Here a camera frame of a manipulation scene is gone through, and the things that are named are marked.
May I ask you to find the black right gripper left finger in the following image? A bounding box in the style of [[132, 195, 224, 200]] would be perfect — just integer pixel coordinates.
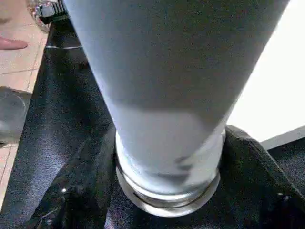
[[21, 126, 117, 229]]

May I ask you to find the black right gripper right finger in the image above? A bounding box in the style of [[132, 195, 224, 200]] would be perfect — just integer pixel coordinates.
[[217, 125, 305, 229]]

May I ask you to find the white plastic table top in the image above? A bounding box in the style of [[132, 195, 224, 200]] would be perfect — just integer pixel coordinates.
[[226, 0, 305, 151]]

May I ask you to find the white plastic table leg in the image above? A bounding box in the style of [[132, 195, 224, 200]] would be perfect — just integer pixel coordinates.
[[62, 0, 290, 218]]

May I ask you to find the black work mat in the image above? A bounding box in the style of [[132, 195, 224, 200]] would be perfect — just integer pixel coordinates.
[[0, 17, 305, 229]]

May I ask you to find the bare human foot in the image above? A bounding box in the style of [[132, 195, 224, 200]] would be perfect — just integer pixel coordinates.
[[0, 37, 28, 51]]

